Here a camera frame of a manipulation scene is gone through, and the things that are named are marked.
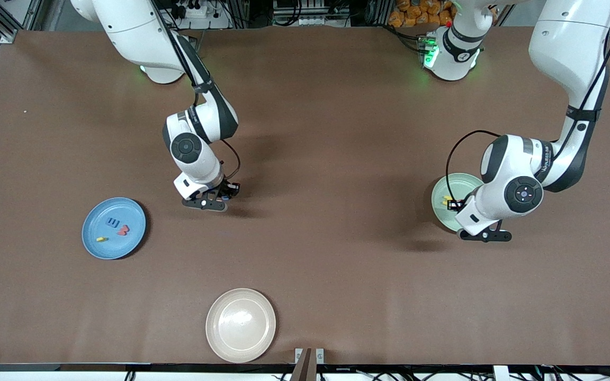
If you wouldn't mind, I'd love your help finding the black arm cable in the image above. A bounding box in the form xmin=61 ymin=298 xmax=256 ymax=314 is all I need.
xmin=445 ymin=130 xmax=503 ymax=202
xmin=220 ymin=139 xmax=241 ymax=183

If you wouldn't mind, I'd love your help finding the orange toy pile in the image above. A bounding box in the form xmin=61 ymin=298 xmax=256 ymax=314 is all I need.
xmin=388 ymin=0 xmax=456 ymax=28

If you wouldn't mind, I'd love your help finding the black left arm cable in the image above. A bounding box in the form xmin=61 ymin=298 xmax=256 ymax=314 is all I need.
xmin=445 ymin=130 xmax=503 ymax=202

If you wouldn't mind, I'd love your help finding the white power strip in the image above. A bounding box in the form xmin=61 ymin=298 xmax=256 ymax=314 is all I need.
xmin=178 ymin=0 xmax=231 ymax=30

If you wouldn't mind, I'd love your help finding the blue plate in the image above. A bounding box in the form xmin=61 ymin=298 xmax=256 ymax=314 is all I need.
xmin=82 ymin=197 xmax=147 ymax=260

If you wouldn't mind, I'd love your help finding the beige plate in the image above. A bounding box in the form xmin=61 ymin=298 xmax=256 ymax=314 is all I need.
xmin=205 ymin=288 xmax=277 ymax=364

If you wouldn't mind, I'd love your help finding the pale green plate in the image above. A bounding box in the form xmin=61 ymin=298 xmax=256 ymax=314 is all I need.
xmin=431 ymin=173 xmax=485 ymax=233

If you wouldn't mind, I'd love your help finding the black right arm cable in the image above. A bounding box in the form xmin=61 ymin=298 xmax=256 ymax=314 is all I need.
xmin=220 ymin=139 xmax=241 ymax=183

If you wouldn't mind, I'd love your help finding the metal bracket with wooden post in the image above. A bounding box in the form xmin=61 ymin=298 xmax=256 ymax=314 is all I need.
xmin=294 ymin=348 xmax=325 ymax=381

